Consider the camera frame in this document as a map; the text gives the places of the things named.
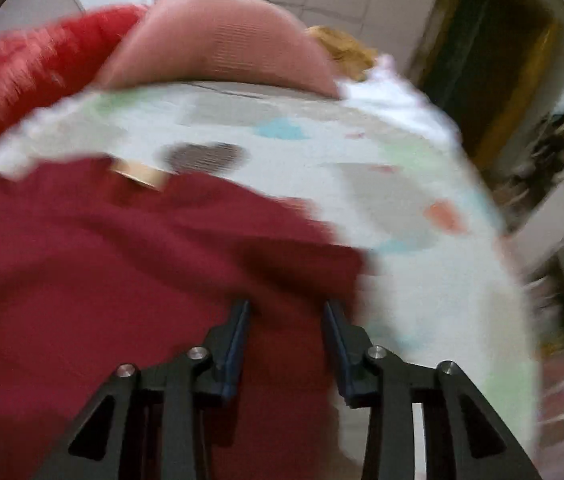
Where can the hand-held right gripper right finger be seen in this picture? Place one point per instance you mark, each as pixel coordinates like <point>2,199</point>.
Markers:
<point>339,357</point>

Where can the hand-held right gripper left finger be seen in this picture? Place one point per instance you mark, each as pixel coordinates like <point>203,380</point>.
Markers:
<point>236,352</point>

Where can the dark red garment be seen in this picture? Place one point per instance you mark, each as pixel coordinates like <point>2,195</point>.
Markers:
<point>112,270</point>

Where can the heart-print quilt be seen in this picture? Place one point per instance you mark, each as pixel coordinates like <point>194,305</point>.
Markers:
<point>411,285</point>

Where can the white shelf unit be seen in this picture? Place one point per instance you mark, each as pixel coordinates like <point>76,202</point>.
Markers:
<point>561,240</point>

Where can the white fluffy blanket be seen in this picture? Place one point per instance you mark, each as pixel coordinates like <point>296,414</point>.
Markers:
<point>391,102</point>

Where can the shoe rack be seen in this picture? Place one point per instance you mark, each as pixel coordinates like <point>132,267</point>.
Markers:
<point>561,145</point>

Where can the yellow cloth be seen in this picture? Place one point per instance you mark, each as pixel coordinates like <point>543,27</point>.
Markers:
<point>341,50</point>

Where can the pink pillow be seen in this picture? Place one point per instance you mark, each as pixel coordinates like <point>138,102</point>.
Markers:
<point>222,45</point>

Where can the red floral duvet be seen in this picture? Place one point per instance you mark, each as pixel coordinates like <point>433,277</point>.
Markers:
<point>27,75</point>

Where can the dark door with yellow frame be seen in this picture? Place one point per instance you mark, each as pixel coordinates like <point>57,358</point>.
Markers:
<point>486,45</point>

